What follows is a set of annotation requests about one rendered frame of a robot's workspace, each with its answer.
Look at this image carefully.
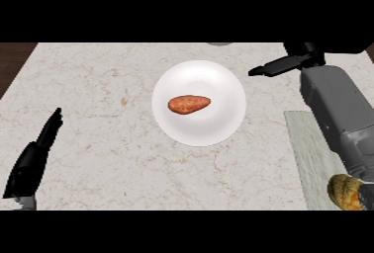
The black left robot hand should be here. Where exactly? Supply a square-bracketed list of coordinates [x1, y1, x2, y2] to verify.
[1, 107, 65, 200]

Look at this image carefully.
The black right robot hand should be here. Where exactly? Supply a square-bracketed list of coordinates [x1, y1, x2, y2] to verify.
[247, 42, 374, 78]

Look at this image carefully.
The white oval plate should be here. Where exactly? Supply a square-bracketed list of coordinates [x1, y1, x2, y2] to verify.
[151, 59, 247, 147]

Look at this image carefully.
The orange sweet potato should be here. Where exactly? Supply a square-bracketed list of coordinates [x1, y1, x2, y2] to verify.
[167, 94, 211, 116]

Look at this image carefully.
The pale grey-green placemat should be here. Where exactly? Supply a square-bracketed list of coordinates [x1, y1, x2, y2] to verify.
[284, 110, 374, 211]

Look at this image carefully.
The yellow-green squash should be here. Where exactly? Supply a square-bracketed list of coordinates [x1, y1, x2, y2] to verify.
[325, 173, 365, 211]

